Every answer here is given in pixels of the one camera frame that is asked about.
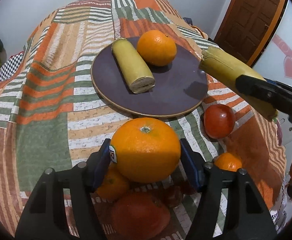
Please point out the brown wooden door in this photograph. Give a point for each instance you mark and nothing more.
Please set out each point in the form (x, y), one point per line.
(247, 26)

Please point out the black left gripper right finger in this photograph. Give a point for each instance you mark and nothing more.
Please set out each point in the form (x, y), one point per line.
(247, 216)

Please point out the orange on plate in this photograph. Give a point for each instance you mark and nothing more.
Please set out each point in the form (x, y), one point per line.
(156, 48)

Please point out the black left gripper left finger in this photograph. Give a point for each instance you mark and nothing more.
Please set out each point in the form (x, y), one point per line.
(44, 215)

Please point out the small tangerine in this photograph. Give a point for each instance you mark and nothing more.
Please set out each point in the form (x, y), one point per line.
(114, 184)
(227, 161)

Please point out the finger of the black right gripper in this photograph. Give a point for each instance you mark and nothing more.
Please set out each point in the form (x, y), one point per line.
(278, 94)

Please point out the banana piece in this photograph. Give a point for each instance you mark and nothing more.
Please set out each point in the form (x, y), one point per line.
(135, 71)
(226, 68)

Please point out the dark purple round plate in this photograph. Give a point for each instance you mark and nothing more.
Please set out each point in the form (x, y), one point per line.
(180, 86)

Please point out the large orange with sticker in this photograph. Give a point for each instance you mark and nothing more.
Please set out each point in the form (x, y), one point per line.
(145, 150)

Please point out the large red tomato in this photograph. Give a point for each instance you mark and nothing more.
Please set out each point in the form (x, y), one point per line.
(139, 215)

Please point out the white wardrobe sliding door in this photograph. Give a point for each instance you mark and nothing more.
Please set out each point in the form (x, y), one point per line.
(275, 63)

